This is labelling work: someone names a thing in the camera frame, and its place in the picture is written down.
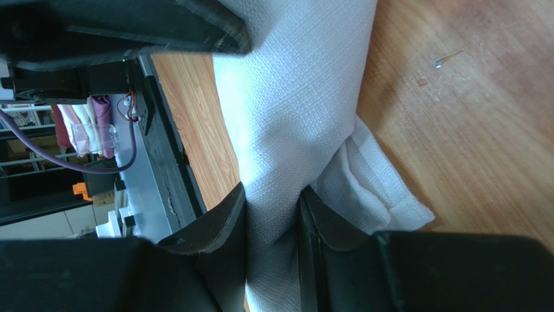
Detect folded cloths on shelf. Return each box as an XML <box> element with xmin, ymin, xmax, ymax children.
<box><xmin>50</xmin><ymin>96</ymin><xmax>118</xmax><ymax>159</ymax></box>

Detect white cloth napkin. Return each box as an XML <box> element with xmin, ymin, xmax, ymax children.
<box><xmin>213</xmin><ymin>1</ymin><xmax>434</xmax><ymax>311</ymax></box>

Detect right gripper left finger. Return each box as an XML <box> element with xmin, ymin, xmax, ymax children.
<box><xmin>1</xmin><ymin>185</ymin><xmax>246</xmax><ymax>311</ymax></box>

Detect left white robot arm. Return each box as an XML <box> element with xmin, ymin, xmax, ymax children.
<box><xmin>1</xmin><ymin>1</ymin><xmax>252</xmax><ymax>105</ymax></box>

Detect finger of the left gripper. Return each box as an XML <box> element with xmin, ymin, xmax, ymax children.
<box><xmin>1</xmin><ymin>0</ymin><xmax>252</xmax><ymax>72</ymax></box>

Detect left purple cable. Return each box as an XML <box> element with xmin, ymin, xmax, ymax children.
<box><xmin>0</xmin><ymin>108</ymin><xmax>138</xmax><ymax>176</ymax></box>

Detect background storage shelf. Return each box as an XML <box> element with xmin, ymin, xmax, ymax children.
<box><xmin>0</xmin><ymin>103</ymin><xmax>96</xmax><ymax>181</ymax></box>

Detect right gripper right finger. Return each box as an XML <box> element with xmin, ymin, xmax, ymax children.
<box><xmin>297</xmin><ymin>188</ymin><xmax>553</xmax><ymax>311</ymax></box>

